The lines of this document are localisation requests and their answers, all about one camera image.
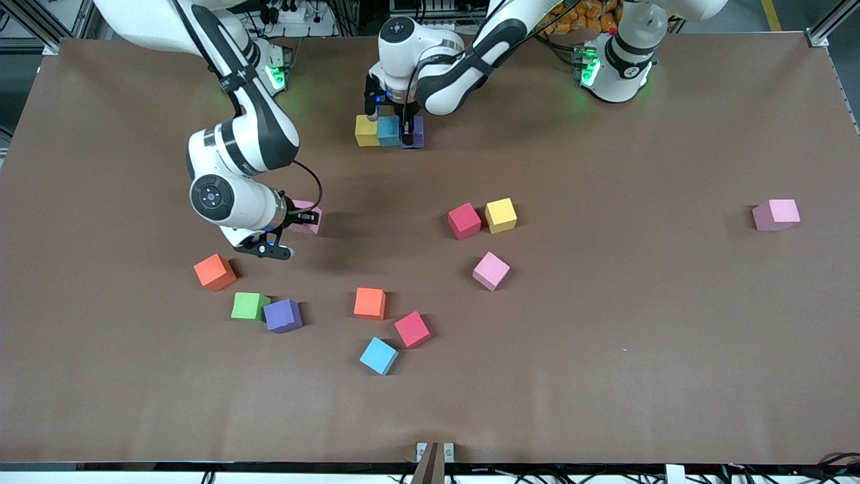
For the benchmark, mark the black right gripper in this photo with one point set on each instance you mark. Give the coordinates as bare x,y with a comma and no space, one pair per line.
293,218

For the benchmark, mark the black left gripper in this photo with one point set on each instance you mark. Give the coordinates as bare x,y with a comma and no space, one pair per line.
405,111

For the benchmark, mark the purple foam cube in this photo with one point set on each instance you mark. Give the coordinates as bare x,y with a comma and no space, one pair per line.
419,133
283,315

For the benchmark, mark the pink foam cube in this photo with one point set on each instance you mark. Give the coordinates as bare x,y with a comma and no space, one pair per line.
776,214
491,271
309,205

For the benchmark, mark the blue foam cube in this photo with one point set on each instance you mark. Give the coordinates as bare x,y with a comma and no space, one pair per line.
379,355
388,131

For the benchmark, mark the yellow foam cube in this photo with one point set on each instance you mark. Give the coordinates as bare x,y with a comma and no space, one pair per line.
500,215
366,131

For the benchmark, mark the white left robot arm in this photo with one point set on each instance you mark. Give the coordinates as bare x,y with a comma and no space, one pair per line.
443,81

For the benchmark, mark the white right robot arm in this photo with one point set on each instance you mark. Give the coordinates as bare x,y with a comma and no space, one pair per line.
255,134

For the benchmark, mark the green foam cube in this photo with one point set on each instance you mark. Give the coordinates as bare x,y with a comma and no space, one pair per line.
250,306

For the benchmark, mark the red foam cube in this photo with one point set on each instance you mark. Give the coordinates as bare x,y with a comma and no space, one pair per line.
464,220
412,329

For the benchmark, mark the orange foam cube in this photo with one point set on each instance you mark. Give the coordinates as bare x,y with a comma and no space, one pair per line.
215,271
370,302

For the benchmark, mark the white power strip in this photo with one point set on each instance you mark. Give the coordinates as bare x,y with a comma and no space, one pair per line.
290,15

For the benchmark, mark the small white box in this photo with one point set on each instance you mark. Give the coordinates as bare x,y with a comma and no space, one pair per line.
675,475

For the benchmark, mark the silver metal bracket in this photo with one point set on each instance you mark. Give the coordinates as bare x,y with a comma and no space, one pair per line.
422,450

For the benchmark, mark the brown camera post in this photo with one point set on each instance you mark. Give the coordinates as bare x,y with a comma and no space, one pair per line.
430,467

